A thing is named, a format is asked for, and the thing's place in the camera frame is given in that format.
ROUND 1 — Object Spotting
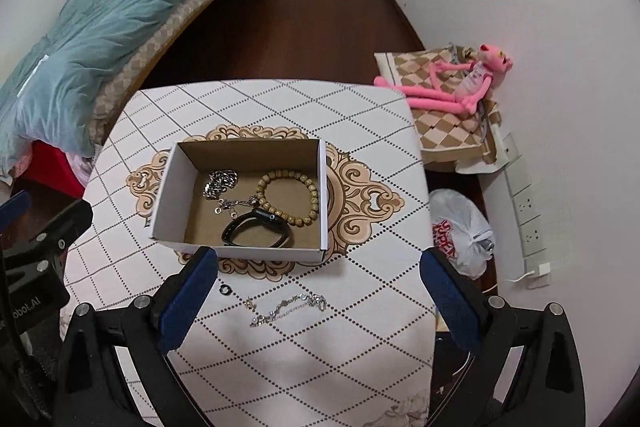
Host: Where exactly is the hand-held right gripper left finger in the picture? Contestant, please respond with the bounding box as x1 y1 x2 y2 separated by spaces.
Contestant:
52 246 219 427

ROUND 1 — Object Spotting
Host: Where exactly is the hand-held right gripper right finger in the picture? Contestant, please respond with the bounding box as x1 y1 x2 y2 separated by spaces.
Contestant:
419 247 587 427

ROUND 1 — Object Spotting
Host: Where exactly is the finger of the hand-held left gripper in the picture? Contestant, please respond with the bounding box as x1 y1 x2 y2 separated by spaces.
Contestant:
0 190 32 233
0 199 94 280

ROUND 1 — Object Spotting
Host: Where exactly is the white cardboard box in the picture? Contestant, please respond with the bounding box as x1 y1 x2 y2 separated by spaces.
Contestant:
150 138 328 264

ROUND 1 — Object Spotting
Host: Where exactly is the silver link bracelet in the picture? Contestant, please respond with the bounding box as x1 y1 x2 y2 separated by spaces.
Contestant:
243 292 327 328

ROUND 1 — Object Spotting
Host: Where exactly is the red cloth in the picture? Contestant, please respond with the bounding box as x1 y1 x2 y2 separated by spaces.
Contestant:
20 141 87 201

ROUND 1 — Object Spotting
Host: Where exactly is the white plastic bag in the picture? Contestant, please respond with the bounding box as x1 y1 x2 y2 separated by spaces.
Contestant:
429 188 496 279

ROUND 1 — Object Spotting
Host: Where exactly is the white charger plug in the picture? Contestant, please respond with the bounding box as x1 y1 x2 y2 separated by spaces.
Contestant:
530 263 552 288

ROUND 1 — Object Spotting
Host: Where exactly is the black smart band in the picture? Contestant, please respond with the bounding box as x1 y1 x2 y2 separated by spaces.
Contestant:
221 207 293 249

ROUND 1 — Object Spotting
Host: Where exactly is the white power strip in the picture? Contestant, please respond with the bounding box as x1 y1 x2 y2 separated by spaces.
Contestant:
502 132 548 258

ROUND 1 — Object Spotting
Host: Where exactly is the patterned white tablecloth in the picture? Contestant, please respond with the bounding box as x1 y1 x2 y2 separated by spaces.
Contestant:
60 79 436 427

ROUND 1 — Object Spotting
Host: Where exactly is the checkered beige cushion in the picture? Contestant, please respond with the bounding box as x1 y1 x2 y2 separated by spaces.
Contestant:
375 47 511 172

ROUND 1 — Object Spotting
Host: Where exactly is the light blue quilt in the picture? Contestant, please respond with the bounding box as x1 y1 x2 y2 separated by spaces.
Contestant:
0 0 228 172

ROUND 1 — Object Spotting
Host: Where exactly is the checkered beige mattress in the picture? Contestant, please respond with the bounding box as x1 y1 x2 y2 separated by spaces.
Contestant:
90 0 266 148

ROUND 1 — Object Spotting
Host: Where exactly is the pink plush toy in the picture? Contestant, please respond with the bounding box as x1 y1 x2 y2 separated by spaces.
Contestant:
374 43 516 114

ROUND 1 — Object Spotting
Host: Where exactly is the thin silver pendant necklace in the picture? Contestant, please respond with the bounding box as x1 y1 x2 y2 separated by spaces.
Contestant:
212 197 261 215

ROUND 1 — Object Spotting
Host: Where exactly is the thick silver chain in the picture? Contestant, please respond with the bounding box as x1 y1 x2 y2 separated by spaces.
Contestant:
202 169 241 202

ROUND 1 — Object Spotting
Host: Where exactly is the wooden bead bracelet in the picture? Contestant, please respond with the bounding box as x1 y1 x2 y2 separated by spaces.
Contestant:
256 170 319 229

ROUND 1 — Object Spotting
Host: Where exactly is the grey cord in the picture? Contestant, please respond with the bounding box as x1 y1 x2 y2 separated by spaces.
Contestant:
477 99 496 145

